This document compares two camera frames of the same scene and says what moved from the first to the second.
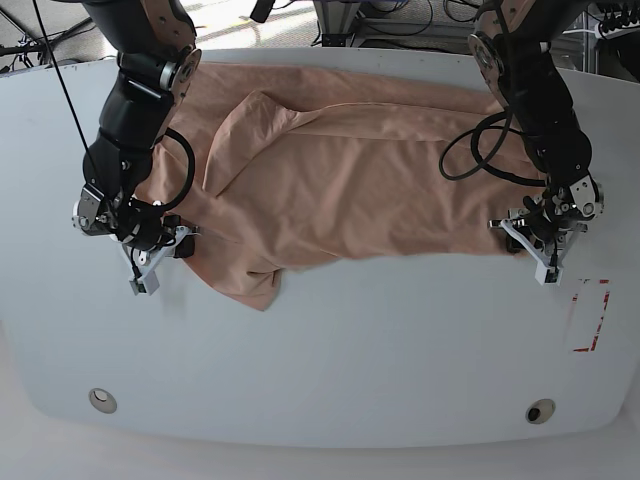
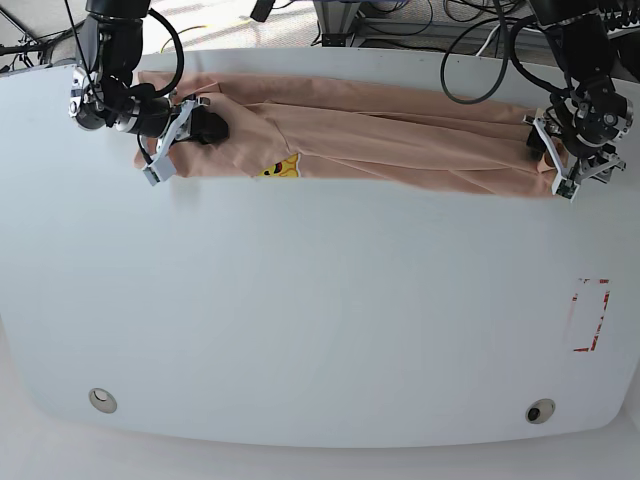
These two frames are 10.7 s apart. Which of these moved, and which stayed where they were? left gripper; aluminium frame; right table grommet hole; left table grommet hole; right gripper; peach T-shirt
Moved: right gripper; left gripper; peach T-shirt
Stayed: left table grommet hole; right table grommet hole; aluminium frame
